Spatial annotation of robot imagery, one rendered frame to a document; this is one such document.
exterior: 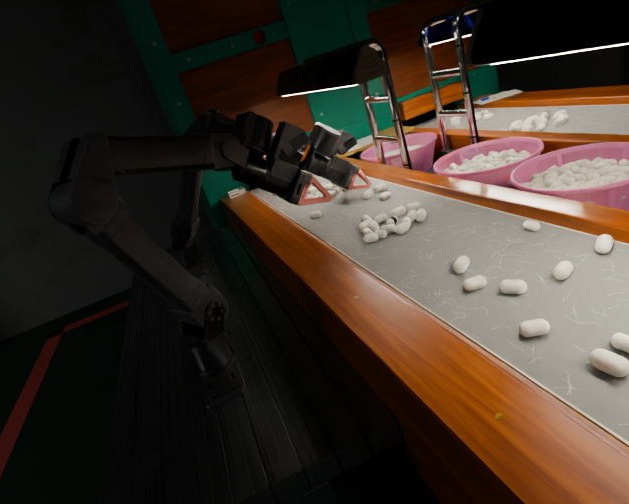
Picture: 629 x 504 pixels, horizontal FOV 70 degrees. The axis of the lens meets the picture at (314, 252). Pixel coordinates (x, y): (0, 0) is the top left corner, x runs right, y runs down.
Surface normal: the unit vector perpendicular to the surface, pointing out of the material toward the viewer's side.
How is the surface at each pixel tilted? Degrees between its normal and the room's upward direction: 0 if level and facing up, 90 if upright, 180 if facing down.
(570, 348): 0
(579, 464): 0
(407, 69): 90
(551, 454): 0
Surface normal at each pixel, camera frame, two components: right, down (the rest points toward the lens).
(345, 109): 0.35, 0.27
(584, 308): -0.29, -0.88
